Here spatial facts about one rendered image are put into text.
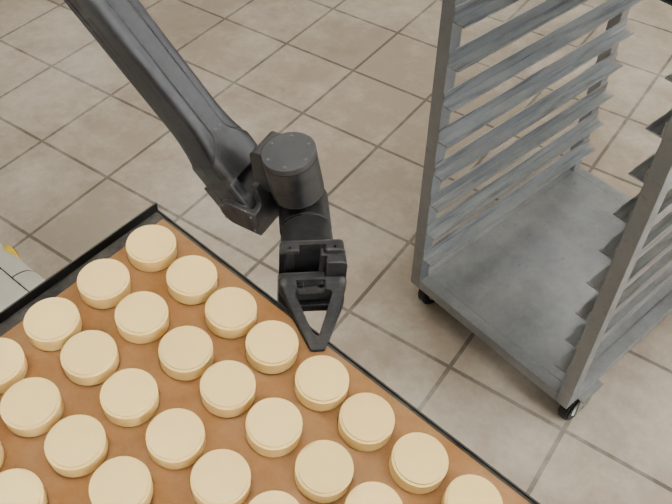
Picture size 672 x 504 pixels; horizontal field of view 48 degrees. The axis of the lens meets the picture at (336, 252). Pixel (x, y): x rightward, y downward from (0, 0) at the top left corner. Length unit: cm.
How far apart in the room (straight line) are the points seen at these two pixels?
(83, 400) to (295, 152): 31
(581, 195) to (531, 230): 21
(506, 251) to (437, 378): 37
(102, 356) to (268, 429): 17
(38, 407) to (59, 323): 9
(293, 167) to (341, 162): 164
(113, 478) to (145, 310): 16
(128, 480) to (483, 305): 130
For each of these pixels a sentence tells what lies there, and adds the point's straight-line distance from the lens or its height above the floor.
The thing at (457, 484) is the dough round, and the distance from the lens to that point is 68.
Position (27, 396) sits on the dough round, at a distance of 72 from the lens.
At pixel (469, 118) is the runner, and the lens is 161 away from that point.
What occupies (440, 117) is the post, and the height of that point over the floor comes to 65.
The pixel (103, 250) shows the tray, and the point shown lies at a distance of 82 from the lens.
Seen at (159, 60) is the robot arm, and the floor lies 113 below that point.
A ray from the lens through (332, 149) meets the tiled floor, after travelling 244.
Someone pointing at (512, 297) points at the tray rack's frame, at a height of 15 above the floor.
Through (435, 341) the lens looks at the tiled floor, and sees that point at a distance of 195.
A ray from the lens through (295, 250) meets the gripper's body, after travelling 75.
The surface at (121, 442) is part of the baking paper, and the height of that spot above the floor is 97.
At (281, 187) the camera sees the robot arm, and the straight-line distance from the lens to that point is 78.
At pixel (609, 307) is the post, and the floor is 48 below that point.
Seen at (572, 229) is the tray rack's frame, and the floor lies 15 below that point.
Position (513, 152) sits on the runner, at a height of 41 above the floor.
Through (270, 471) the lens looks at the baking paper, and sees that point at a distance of 69.
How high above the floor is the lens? 158
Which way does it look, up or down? 48 degrees down
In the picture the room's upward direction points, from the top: straight up
